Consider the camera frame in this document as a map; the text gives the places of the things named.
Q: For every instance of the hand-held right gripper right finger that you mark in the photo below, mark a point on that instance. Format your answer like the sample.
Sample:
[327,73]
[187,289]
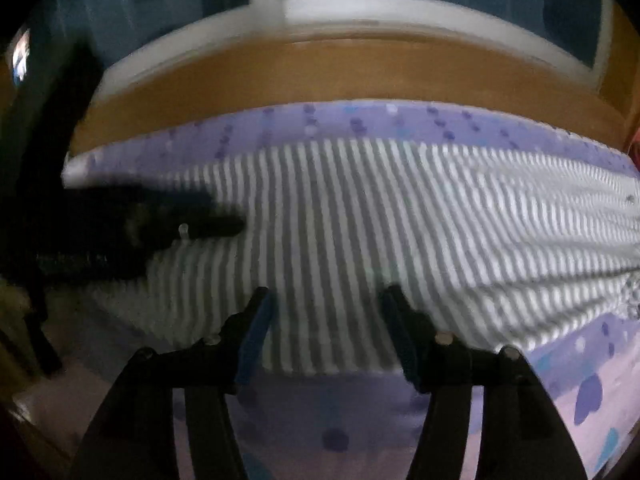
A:
[400,340]

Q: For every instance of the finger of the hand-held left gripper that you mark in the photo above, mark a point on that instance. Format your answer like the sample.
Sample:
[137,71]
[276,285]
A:
[210,229]
[175,201]

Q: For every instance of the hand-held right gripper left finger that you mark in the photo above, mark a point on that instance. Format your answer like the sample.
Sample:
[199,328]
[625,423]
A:
[255,340]

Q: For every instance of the grey white striped top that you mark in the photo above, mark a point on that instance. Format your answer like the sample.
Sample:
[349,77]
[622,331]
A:
[375,235]

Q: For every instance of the purple dotted heart bedsheet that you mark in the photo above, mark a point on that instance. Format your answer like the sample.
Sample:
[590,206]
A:
[325,410]

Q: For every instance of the wooden bed headboard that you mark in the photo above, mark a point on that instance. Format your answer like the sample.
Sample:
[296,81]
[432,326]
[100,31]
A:
[325,75]

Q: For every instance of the white framed window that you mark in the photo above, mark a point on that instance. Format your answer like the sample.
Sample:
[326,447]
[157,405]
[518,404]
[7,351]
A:
[375,7]

